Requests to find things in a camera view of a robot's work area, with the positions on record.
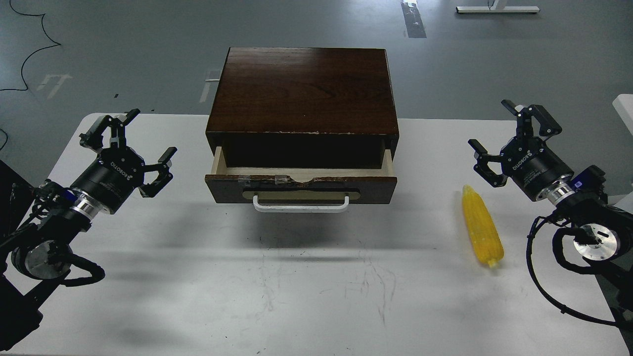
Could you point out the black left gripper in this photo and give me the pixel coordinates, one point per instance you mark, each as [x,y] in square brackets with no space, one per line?
[109,178]

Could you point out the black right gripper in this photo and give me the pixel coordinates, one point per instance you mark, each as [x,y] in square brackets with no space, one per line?
[533,168]

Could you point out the yellow corn cob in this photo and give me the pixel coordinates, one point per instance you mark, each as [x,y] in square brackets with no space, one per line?
[481,229]

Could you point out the wooden drawer with white handle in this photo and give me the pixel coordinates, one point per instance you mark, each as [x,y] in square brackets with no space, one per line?
[301,190]

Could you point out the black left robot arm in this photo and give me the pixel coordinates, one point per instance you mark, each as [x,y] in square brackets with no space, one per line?
[40,247]

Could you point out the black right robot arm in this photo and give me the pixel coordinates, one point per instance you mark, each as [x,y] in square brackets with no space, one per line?
[591,234]

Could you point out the dark wooden drawer cabinet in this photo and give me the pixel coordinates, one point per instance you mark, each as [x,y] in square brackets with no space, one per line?
[291,107]

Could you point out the white table at right edge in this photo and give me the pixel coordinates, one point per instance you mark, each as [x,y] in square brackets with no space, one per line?
[623,104]

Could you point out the white table leg base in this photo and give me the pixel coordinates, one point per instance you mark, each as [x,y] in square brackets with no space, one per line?
[497,6]

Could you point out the grey floor tape strip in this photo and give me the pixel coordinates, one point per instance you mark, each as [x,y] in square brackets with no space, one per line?
[412,17]

